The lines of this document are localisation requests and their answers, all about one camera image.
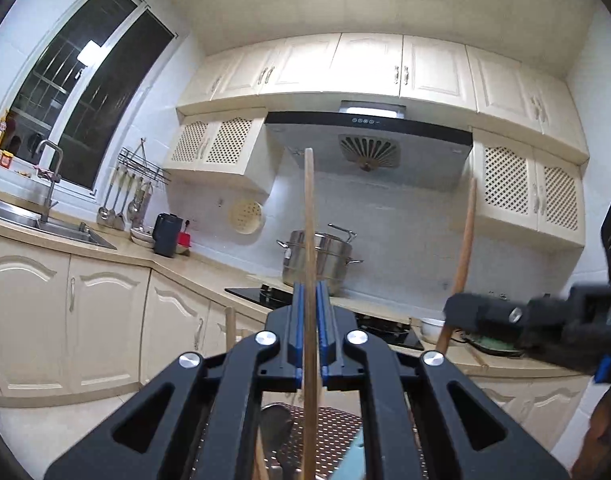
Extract grey range hood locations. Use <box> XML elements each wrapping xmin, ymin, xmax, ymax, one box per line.
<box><xmin>264</xmin><ymin>101</ymin><xmax>473</xmax><ymax>193</ymax></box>

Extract stainless steel steamer pot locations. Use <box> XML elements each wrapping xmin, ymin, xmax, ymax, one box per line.
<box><xmin>276</xmin><ymin>224</ymin><xmax>365</xmax><ymax>297</ymax></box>

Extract brown polka dot tablecloth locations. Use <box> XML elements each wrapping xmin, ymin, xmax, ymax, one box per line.
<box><xmin>285</xmin><ymin>406</ymin><xmax>367</xmax><ymax>480</ymax></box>

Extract black kettle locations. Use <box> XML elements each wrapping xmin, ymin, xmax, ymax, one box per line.
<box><xmin>152</xmin><ymin>212</ymin><xmax>182</xmax><ymax>259</ymax></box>

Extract round perforated steamer plate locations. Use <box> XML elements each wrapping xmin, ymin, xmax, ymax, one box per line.
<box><xmin>228</xmin><ymin>199</ymin><xmax>264</xmax><ymax>235</ymax></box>

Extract metal faucet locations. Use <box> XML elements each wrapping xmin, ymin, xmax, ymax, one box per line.
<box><xmin>34</xmin><ymin>140</ymin><xmax>65</xmax><ymax>224</ymax></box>

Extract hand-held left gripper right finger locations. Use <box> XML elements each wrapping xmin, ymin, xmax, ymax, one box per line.
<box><xmin>318</xmin><ymin>282</ymin><xmax>569</xmax><ymax>480</ymax></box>

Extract metal spoon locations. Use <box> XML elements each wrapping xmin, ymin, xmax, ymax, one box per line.
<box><xmin>260</xmin><ymin>404</ymin><xmax>294</xmax><ymax>461</ymax></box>

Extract black glass gas stove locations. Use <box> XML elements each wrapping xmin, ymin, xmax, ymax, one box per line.
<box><xmin>224</xmin><ymin>285</ymin><xmax>425</xmax><ymax>352</ymax></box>

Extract light blue knife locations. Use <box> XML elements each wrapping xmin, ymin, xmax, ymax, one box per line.
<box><xmin>335</xmin><ymin>430</ymin><xmax>369</xmax><ymax>480</ymax></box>

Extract green electric cooker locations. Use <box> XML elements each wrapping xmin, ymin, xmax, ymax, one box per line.
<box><xmin>464</xmin><ymin>332</ymin><xmax>525</xmax><ymax>359</ymax></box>

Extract person's right forearm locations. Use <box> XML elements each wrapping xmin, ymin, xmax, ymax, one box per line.
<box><xmin>578</xmin><ymin>385</ymin><xmax>611</xmax><ymax>480</ymax></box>

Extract metal wall utensil rack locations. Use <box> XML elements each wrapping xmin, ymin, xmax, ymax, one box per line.
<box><xmin>118</xmin><ymin>139</ymin><xmax>170</xmax><ymax>186</ymax></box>

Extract white bowl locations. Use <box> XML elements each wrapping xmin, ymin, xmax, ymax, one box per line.
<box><xmin>419</xmin><ymin>317</ymin><xmax>449</xmax><ymax>345</ymax></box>

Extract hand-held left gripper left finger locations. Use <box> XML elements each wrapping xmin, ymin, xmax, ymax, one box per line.
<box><xmin>44</xmin><ymin>282</ymin><xmax>306</xmax><ymax>480</ymax></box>

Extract white framed window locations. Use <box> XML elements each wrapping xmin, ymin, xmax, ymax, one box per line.
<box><xmin>8</xmin><ymin>0</ymin><xmax>178</xmax><ymax>191</ymax></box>

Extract cream lattice-door wall cabinet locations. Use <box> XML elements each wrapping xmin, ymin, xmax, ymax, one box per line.
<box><xmin>468</xmin><ymin>129</ymin><xmax>586</xmax><ymax>249</ymax></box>
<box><xmin>162</xmin><ymin>107</ymin><xmax>277</xmax><ymax>196</ymax></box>

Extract metal skimmer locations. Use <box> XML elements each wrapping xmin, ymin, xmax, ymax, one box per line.
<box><xmin>128</xmin><ymin>177</ymin><xmax>145</xmax><ymax>228</ymax></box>

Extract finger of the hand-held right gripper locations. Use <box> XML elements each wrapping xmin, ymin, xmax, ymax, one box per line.
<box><xmin>444</xmin><ymin>287</ymin><xmax>575</xmax><ymax>362</ymax></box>

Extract metal spatula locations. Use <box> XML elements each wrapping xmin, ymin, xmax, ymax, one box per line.
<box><xmin>116</xmin><ymin>175</ymin><xmax>129</xmax><ymax>231</ymax></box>

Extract cream base cabinets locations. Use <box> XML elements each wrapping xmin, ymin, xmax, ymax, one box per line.
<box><xmin>0</xmin><ymin>237</ymin><xmax>601</xmax><ymax>441</ymax></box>

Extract cream upper wall cabinets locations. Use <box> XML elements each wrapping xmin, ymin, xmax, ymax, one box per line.
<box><xmin>176</xmin><ymin>32</ymin><xmax>591</xmax><ymax>163</ymax></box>

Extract stainless steel sink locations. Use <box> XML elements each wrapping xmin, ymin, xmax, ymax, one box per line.
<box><xmin>0</xmin><ymin>195</ymin><xmax>117</xmax><ymax>251</ymax></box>

